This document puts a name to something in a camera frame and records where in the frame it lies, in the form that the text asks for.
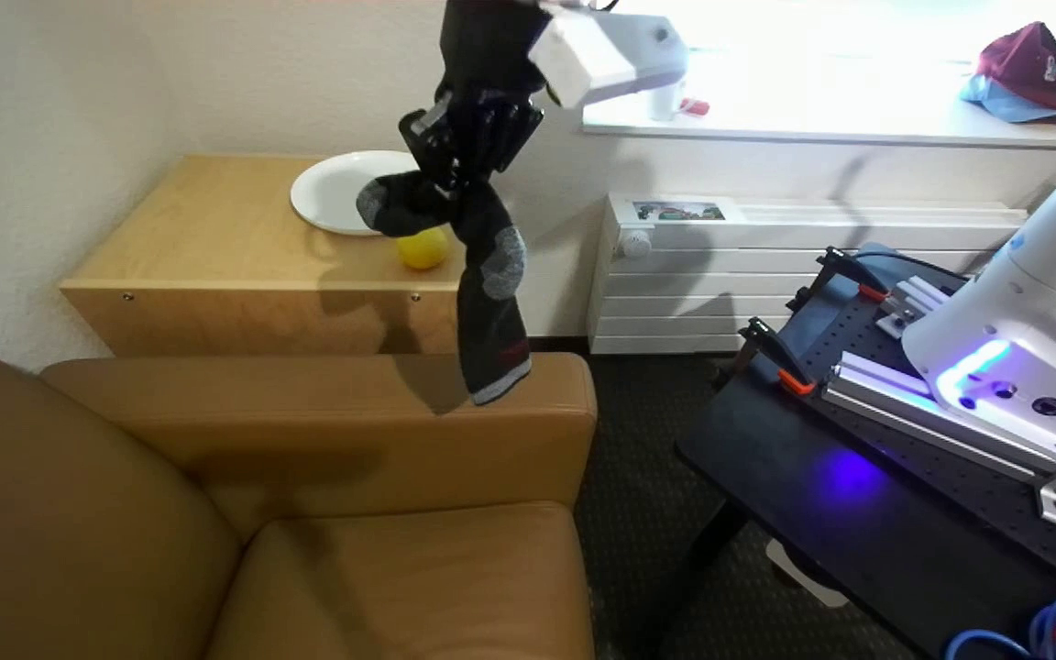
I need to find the white window sill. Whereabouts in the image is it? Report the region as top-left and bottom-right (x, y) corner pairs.
(580, 0), (1056, 148)

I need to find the white round plate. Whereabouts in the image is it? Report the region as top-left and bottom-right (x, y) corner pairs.
(289, 152), (414, 239)

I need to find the orange black clamp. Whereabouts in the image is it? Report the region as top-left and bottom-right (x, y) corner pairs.
(742, 317), (813, 400)
(819, 246), (889, 306)

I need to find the maroon baseball cap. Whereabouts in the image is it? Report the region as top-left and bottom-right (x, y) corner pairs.
(961, 21), (1056, 125)

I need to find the tan leather armchair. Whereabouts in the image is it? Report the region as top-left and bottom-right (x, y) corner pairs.
(0, 353), (599, 660)

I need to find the orange black left clamp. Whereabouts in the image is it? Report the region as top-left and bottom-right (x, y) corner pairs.
(742, 317), (813, 400)

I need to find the aluminium rail with bracket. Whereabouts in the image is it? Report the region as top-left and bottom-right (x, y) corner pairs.
(821, 340), (1056, 524)

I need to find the orange black right clamp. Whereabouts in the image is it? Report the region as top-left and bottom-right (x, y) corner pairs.
(819, 246), (889, 306)

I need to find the blue coiled cable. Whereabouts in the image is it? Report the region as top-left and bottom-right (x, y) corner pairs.
(944, 588), (1056, 660)

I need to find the light wooden side table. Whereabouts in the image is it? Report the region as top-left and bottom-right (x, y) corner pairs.
(59, 155), (461, 355)

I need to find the yellow lemon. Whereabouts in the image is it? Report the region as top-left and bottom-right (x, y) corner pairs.
(395, 228), (450, 272)

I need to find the dark grey sock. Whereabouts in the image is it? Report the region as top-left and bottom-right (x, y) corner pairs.
(355, 172), (533, 408)

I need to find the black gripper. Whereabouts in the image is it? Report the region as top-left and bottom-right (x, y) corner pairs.
(401, 0), (547, 194)

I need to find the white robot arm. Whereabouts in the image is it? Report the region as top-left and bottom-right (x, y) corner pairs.
(355, 0), (1056, 450)

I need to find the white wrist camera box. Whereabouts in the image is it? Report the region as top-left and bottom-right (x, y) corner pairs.
(528, 9), (686, 111)

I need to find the small red object on sill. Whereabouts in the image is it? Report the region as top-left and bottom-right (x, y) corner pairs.
(678, 100), (711, 118)

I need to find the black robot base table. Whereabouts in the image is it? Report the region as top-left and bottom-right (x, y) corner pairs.
(674, 250), (1056, 660)

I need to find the white wall radiator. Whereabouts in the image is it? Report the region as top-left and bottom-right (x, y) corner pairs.
(586, 194), (1028, 355)

